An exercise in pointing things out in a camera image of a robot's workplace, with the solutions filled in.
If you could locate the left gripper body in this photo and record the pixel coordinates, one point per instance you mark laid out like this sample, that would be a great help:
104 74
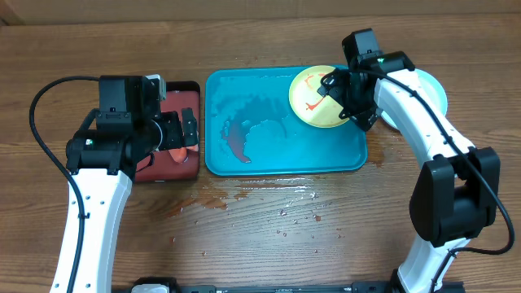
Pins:
167 135

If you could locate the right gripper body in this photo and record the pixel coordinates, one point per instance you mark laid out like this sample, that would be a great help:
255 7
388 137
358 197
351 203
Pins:
362 111

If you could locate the green scrubbing sponge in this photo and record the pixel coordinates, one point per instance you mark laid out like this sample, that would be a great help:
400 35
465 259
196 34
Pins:
180 155

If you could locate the white plate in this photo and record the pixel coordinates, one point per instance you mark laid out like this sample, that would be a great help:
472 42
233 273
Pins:
388 120

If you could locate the yellow-green plate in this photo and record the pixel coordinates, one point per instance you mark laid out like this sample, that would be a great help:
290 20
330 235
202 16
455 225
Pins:
305 101

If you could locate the light blue plate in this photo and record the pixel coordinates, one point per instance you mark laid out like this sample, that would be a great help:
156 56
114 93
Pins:
433 89

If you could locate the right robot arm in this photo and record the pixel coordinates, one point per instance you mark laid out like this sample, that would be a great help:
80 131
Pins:
455 196

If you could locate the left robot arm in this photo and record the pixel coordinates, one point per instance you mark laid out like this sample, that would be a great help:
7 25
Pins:
144 129

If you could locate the black tray with red water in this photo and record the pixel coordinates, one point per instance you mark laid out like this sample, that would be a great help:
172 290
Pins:
159 166

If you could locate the teal plastic tray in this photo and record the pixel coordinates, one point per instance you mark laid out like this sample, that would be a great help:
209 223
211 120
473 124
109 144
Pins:
250 128

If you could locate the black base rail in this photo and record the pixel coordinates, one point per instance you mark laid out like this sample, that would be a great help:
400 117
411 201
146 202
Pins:
356 287

